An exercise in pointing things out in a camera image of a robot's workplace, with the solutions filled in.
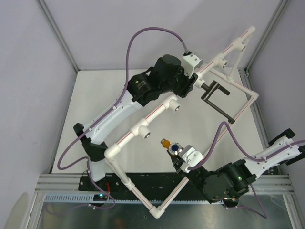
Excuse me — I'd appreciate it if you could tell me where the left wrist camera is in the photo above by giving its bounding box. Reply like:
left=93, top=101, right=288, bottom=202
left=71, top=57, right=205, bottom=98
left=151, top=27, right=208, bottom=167
left=181, top=54, right=202, bottom=78

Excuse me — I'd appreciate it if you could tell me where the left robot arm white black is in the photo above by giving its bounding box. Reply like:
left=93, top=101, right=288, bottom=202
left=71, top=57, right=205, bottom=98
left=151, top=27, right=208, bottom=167
left=73, top=54, right=202, bottom=190

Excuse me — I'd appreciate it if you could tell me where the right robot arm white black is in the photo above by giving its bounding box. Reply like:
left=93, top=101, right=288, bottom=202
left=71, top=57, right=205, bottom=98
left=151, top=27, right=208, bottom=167
left=164, top=129, right=305, bottom=206

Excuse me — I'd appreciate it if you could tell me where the white slotted cable duct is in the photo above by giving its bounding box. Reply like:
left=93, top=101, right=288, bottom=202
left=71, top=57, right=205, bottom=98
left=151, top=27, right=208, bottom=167
left=44, top=193, right=209, bottom=205

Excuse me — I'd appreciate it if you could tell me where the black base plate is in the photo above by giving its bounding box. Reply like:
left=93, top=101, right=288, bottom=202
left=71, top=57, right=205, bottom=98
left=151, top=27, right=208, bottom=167
left=78, top=173, right=210, bottom=202

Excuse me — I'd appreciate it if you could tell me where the gold faucet with chrome knob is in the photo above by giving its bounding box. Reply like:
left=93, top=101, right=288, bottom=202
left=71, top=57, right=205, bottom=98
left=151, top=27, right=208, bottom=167
left=161, top=138, right=183, bottom=157

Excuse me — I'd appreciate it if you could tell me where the white PVC pipe frame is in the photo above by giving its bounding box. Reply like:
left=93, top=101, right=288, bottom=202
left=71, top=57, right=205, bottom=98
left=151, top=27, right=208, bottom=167
left=105, top=26, right=258, bottom=219

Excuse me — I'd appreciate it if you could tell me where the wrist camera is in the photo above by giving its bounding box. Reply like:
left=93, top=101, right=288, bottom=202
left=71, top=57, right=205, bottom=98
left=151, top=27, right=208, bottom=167
left=179, top=145, right=203, bottom=173
left=181, top=54, right=202, bottom=78

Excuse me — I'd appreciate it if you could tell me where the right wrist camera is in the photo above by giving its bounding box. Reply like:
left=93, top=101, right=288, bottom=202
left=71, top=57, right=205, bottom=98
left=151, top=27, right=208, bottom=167
left=179, top=145, right=203, bottom=173

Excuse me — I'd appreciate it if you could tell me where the aluminium frame rail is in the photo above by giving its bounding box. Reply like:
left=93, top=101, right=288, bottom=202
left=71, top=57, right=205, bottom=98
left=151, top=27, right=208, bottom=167
left=36, top=174, right=295, bottom=195

